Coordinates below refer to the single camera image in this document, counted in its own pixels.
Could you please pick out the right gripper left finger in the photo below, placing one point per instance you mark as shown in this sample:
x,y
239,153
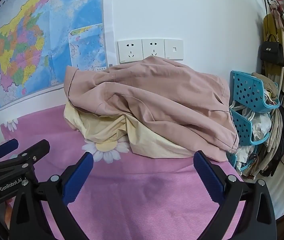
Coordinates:
x,y
28,220

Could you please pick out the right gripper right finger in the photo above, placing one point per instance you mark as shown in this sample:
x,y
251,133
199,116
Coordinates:
x,y
257,220

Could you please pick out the pink jacket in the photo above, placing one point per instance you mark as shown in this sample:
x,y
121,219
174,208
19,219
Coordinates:
x,y
188,108

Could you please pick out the pink floral bed sheet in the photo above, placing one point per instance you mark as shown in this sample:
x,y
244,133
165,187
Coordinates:
x,y
130,197

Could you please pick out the cream yellow garment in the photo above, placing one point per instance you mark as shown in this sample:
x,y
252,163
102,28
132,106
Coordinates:
x,y
111,134

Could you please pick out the blue plastic basket rack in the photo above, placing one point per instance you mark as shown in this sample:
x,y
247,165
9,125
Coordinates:
x,y
258,122

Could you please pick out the black handbag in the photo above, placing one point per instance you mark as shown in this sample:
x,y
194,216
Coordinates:
x,y
271,51

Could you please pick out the plush toy on hook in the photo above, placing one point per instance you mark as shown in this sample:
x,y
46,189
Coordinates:
x,y
277,10

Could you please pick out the colourful wall map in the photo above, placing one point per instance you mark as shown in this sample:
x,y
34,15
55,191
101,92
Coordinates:
x,y
39,38

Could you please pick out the white wall socket panel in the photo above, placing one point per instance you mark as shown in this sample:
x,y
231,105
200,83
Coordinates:
x,y
139,49

